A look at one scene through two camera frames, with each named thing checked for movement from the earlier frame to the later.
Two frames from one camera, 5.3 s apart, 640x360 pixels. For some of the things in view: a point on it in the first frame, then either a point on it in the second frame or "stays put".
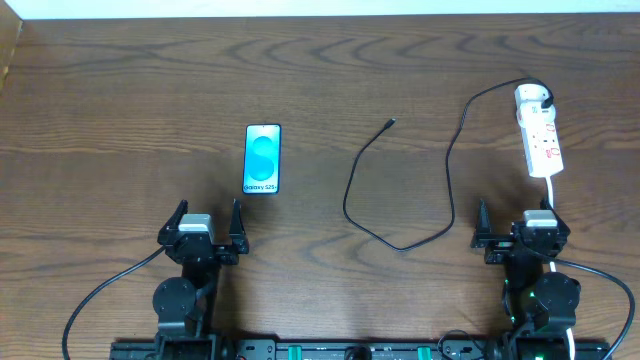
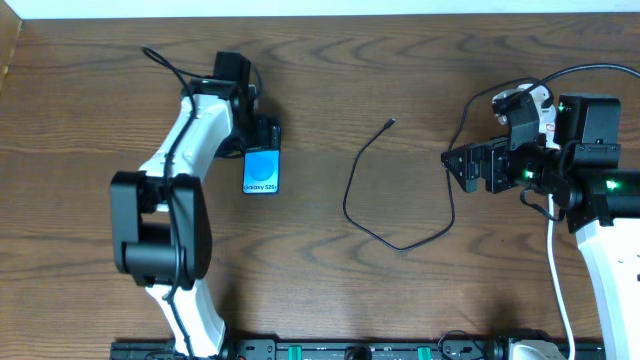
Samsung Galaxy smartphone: x=261 y=159 stays put
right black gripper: x=523 y=242 → x=481 y=164
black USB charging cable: x=477 y=93 stays put
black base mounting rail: x=361 y=349 stays put
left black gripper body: x=201 y=248 → x=270 y=134
